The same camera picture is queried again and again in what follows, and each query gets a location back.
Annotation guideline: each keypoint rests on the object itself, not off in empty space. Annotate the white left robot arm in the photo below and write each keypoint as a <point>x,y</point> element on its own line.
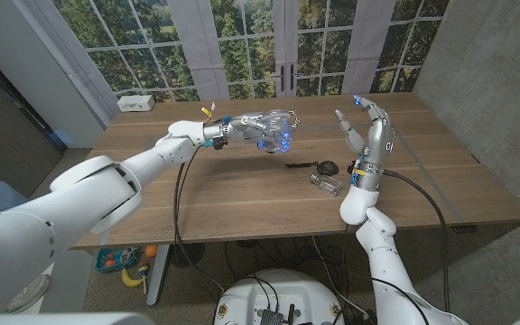
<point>61,212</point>

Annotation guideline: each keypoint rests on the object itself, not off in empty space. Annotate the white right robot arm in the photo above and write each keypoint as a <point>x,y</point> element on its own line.
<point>386,271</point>

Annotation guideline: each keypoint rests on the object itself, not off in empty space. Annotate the colourful toy maraca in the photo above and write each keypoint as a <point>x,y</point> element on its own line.
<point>144,271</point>

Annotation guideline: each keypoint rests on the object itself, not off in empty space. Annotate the small clear glass bottle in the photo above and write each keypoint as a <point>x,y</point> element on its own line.
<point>327,184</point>

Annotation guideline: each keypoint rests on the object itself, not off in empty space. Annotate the white power outlet box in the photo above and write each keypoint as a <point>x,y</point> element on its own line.
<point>136,103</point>

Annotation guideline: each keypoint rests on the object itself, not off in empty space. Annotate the white robot torso base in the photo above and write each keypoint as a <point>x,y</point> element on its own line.
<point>282,289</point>

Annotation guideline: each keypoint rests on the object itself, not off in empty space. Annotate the white robot head rim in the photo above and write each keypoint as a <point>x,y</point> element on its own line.
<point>61,319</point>

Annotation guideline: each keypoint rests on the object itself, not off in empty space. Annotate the black round fan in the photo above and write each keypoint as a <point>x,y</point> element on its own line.
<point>188,255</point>

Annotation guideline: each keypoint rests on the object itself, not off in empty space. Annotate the white table leg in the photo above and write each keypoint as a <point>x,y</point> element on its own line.
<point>156,284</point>

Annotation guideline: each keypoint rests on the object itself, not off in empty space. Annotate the printed window backdrop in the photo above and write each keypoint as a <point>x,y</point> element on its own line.
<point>242,54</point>

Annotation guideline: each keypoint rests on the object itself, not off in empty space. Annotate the orange ball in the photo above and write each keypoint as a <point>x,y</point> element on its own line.
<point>151,251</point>

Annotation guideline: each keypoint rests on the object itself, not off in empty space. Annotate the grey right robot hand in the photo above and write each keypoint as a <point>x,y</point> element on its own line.
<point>377,144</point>

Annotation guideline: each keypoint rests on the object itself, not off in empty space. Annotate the white sneaker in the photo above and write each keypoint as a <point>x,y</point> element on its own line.
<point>27,293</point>

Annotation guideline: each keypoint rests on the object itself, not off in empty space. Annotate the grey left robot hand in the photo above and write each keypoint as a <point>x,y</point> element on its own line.
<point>242,128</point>

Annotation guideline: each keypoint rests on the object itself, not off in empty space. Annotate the clear hinged glass jar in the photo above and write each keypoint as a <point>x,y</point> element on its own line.
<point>278,119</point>

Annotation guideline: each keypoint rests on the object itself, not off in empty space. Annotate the yellow toy banana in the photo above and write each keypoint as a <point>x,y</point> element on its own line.
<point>129,281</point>

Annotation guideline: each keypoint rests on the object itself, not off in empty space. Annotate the teal toy tray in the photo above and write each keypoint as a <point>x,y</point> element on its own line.
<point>115,259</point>

